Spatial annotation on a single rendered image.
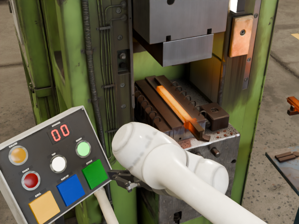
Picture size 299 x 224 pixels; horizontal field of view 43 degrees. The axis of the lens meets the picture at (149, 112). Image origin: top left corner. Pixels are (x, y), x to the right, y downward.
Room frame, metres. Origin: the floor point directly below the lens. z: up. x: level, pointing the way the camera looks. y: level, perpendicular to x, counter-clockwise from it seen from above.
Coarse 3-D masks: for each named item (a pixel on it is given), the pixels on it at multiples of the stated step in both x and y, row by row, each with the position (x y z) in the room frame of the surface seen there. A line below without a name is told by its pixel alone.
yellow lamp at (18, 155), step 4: (16, 148) 0.87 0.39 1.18; (20, 148) 0.88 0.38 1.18; (12, 152) 0.86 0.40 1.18; (16, 152) 0.86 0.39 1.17; (20, 152) 0.87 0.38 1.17; (24, 152) 0.87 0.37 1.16; (12, 156) 0.85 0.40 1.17; (16, 156) 0.85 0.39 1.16; (20, 156) 0.86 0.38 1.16; (24, 156) 0.87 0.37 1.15; (16, 160) 0.85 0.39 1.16; (20, 160) 0.85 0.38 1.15
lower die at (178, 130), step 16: (144, 80) 1.62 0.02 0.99; (160, 80) 1.62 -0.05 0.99; (144, 96) 1.49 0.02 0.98; (160, 96) 1.47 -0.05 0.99; (176, 96) 1.47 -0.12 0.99; (160, 112) 1.34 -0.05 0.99; (176, 112) 1.33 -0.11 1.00; (192, 112) 1.34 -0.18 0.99; (160, 128) 1.24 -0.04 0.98; (176, 128) 1.24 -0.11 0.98
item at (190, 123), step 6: (162, 90) 1.50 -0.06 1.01; (168, 96) 1.44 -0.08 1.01; (174, 102) 1.39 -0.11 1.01; (174, 108) 1.36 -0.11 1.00; (180, 108) 1.35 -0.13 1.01; (180, 114) 1.31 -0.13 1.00; (186, 114) 1.30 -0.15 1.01; (186, 120) 1.25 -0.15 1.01; (192, 120) 1.24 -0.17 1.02; (186, 126) 1.24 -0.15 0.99; (192, 126) 1.23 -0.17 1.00; (198, 126) 1.20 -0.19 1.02; (192, 132) 1.21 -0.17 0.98; (198, 132) 1.18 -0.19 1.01; (198, 138) 1.17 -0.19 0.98
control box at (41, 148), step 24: (48, 120) 1.02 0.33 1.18; (72, 120) 1.02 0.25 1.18; (0, 144) 0.90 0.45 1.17; (24, 144) 0.89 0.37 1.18; (48, 144) 0.93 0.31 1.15; (72, 144) 0.97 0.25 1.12; (96, 144) 1.01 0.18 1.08; (0, 168) 0.81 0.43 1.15; (24, 168) 0.85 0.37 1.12; (48, 168) 0.88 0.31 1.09; (72, 168) 0.92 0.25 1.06; (24, 192) 0.80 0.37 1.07; (24, 216) 0.76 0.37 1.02
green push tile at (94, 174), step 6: (96, 162) 0.97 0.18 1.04; (84, 168) 0.94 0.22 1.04; (90, 168) 0.95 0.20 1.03; (96, 168) 0.96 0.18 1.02; (102, 168) 0.97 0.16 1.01; (84, 174) 0.93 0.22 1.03; (90, 174) 0.93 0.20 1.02; (96, 174) 0.94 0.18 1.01; (102, 174) 0.96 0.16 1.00; (90, 180) 0.92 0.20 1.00; (96, 180) 0.93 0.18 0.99; (102, 180) 0.94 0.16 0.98; (90, 186) 0.91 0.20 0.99
